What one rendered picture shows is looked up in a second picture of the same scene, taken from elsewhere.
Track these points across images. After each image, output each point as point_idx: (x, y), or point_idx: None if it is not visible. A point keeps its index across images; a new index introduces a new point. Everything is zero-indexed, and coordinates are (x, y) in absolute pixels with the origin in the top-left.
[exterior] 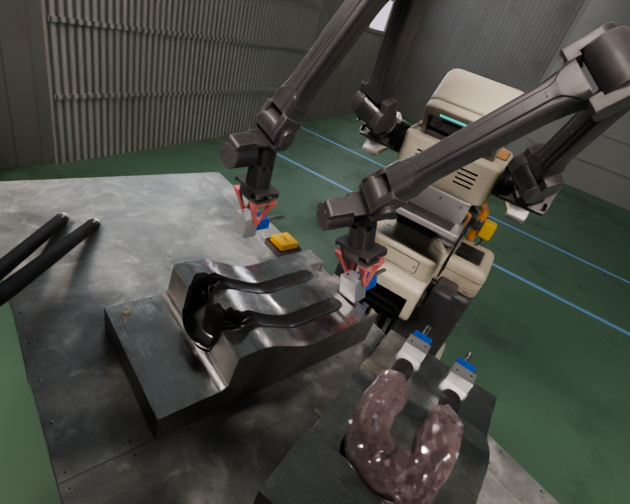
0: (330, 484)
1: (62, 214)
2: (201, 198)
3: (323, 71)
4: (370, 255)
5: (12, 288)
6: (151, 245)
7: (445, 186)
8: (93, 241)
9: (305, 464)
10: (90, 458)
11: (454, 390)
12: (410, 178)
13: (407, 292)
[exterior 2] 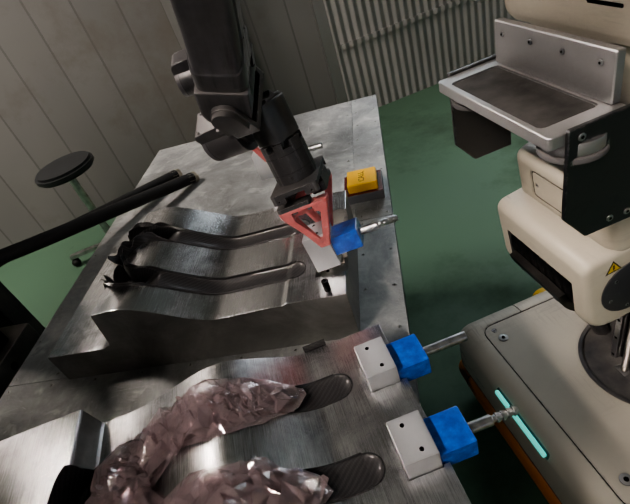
0: (30, 476)
1: (173, 170)
2: (321, 134)
3: None
4: (279, 193)
5: (51, 234)
6: (224, 195)
7: (580, 19)
8: (185, 194)
9: (37, 443)
10: (32, 376)
11: (385, 462)
12: (186, 52)
13: (565, 267)
